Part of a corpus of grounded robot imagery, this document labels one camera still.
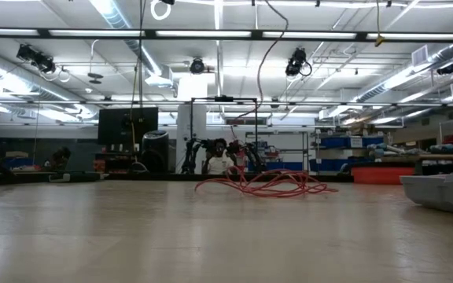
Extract red wire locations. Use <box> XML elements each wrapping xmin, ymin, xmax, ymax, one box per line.
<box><xmin>193</xmin><ymin>0</ymin><xmax>340</xmax><ymax>199</ymax></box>

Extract person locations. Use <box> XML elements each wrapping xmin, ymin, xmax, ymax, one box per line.
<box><xmin>44</xmin><ymin>146</ymin><xmax>72</xmax><ymax>171</ymax></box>
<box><xmin>201</xmin><ymin>138</ymin><xmax>235</xmax><ymax>176</ymax></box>

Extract blue storage bin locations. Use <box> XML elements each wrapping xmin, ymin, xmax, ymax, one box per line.
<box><xmin>308</xmin><ymin>158</ymin><xmax>355</xmax><ymax>173</ymax></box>
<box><xmin>4</xmin><ymin>156</ymin><xmax>35</xmax><ymax>170</ymax></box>
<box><xmin>265</xmin><ymin>160</ymin><xmax>304</xmax><ymax>172</ymax></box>
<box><xmin>319</xmin><ymin>135</ymin><xmax>385</xmax><ymax>149</ymax></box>

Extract black monitor screen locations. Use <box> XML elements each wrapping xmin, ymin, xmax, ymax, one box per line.
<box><xmin>98</xmin><ymin>106</ymin><xmax>160</xmax><ymax>146</ymax></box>

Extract black vertical pole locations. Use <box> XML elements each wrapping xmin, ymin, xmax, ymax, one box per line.
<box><xmin>138</xmin><ymin>0</ymin><xmax>145</xmax><ymax>108</ymax></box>

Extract red plastic bin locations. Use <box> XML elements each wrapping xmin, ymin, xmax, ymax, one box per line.
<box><xmin>351</xmin><ymin>166</ymin><xmax>415</xmax><ymax>186</ymax></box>

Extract white ceiling air vent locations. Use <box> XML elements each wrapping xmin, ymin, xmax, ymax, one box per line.
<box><xmin>411</xmin><ymin>44</ymin><xmax>429</xmax><ymax>68</ymax></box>

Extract grey tool kit case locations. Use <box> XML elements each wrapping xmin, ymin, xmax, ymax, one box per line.
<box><xmin>399</xmin><ymin>171</ymin><xmax>453</xmax><ymax>219</ymax></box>

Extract black background rig frame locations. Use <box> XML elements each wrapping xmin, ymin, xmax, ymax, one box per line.
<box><xmin>190</xmin><ymin>95</ymin><xmax>259</xmax><ymax>174</ymax></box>

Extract black aluminium table frame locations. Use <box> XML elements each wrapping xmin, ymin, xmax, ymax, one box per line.
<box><xmin>0</xmin><ymin>171</ymin><xmax>355</xmax><ymax>187</ymax></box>

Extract black overhead frame beam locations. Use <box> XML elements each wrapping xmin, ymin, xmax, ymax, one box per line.
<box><xmin>0</xmin><ymin>26</ymin><xmax>453</xmax><ymax>43</ymax></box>

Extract white ring light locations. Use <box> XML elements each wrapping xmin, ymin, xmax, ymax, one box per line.
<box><xmin>149</xmin><ymin>0</ymin><xmax>172</xmax><ymax>22</ymax></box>

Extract silver ceiling air duct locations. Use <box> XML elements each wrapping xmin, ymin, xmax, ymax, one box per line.
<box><xmin>88</xmin><ymin>0</ymin><xmax>164</xmax><ymax>76</ymax></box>

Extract yellow hanging hook cord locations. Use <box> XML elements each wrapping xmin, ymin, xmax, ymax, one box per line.
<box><xmin>374</xmin><ymin>0</ymin><xmax>385</xmax><ymax>48</ymax></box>

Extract black ceiling camera white cables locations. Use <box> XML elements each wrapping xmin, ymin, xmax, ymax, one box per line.
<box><xmin>16</xmin><ymin>43</ymin><xmax>70</xmax><ymax>83</ymax></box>

